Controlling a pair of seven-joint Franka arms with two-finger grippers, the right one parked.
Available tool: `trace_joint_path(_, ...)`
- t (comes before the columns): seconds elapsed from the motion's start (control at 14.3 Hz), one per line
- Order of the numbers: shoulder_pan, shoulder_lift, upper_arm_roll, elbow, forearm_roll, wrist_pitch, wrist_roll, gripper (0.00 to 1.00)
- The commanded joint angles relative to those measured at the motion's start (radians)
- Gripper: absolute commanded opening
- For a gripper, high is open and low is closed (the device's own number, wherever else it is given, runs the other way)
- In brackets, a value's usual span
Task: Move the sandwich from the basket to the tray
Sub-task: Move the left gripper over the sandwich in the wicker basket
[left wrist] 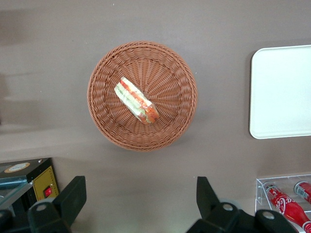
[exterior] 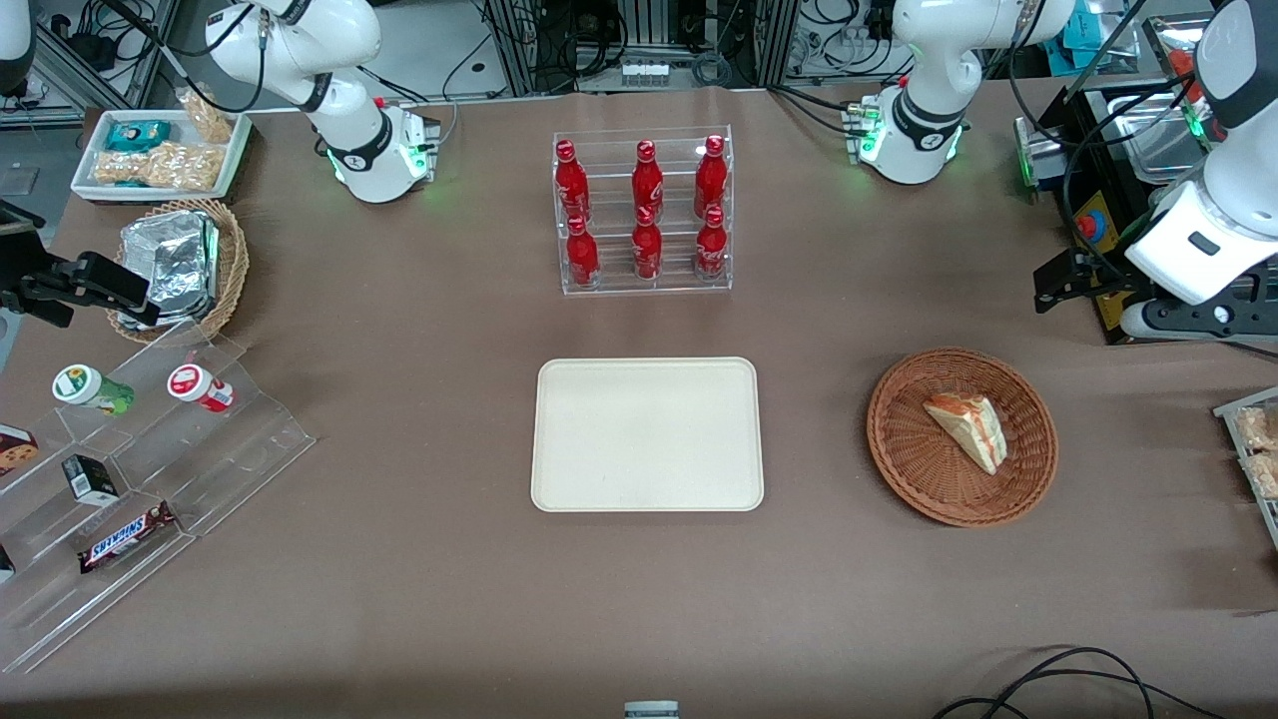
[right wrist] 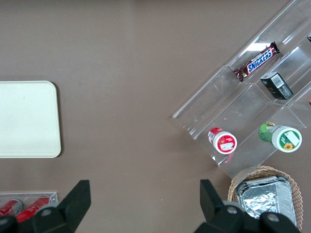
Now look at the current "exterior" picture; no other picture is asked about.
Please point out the teal paper box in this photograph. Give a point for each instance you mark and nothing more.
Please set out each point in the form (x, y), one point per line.
(1093, 35)

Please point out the red lidded snack cup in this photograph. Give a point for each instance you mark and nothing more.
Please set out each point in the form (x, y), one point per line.
(200, 387)

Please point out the red food in warmer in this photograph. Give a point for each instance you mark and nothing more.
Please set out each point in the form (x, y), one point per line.
(1183, 70)

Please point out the white plastic snack tray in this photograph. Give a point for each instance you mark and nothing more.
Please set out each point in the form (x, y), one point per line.
(90, 165)

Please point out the small black carton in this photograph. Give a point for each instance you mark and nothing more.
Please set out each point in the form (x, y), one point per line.
(92, 481)

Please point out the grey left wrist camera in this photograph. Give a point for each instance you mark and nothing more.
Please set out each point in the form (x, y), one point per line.
(1198, 318)

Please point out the clear acrylic stepped stand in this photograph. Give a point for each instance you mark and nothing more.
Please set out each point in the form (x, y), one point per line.
(230, 449)

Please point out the red cola bottle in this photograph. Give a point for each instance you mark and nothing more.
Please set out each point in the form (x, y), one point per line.
(571, 185)
(710, 180)
(647, 180)
(582, 258)
(647, 250)
(711, 250)

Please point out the triangular sandwich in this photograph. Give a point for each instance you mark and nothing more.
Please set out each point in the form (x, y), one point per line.
(970, 429)

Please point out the white power strip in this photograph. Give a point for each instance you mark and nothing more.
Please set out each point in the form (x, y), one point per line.
(645, 72)

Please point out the clear acrylic bottle rack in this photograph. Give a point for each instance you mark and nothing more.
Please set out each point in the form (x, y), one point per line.
(609, 200)

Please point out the large clear nut bag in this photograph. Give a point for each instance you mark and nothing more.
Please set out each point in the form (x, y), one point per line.
(165, 168)

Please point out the metal knob with green light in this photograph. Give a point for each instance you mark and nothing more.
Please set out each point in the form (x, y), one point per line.
(1038, 160)

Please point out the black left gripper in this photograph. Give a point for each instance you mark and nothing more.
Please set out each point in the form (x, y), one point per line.
(1104, 280)

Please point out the green lidded snack cup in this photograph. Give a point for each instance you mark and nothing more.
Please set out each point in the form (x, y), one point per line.
(90, 389)

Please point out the grey box at table edge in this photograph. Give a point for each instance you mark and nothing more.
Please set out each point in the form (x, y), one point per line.
(651, 710)

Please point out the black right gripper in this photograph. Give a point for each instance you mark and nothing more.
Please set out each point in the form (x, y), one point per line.
(22, 262)

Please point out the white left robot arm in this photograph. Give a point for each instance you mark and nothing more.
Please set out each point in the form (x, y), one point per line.
(929, 60)

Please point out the Snickers chocolate bar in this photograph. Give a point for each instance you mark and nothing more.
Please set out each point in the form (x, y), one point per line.
(128, 537)

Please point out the teal snack packet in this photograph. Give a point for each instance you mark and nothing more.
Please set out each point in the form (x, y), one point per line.
(138, 135)

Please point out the clear bagged pastry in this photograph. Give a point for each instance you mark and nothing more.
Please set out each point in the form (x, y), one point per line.
(1266, 475)
(1260, 427)

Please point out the small clear nut bag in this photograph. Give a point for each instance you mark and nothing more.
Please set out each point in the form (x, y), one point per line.
(208, 118)

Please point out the cream rectangular tray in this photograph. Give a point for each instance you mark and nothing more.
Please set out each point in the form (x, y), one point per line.
(647, 434)

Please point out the steel warmer pan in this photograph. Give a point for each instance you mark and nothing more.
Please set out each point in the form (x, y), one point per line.
(1158, 140)

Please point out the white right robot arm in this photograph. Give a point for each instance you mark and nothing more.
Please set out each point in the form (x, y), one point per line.
(300, 40)

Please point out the grey edge tray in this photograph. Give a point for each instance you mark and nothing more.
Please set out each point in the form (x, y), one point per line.
(1233, 409)

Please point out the brown cookie box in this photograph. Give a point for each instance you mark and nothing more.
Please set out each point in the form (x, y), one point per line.
(15, 451)

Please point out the silver foil packs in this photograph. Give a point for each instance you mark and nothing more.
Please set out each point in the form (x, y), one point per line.
(175, 265)

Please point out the round brown wicker basket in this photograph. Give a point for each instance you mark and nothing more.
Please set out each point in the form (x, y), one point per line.
(919, 469)

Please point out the tan wicker basket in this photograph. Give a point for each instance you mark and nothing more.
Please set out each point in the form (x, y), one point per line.
(235, 265)

